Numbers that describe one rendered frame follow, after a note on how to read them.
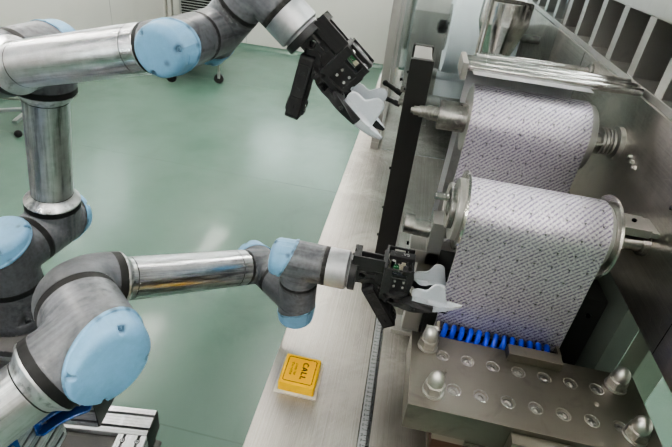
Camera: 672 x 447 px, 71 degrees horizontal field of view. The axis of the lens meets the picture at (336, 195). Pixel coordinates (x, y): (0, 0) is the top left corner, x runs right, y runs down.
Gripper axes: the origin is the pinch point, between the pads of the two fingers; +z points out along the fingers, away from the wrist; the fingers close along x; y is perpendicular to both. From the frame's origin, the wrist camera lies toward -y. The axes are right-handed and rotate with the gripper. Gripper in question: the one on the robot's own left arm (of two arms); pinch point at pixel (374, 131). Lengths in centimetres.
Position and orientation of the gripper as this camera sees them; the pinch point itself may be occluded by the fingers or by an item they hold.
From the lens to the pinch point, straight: 82.3
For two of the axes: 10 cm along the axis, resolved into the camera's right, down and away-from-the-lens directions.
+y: 7.1, -5.4, -4.6
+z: 6.8, 6.9, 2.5
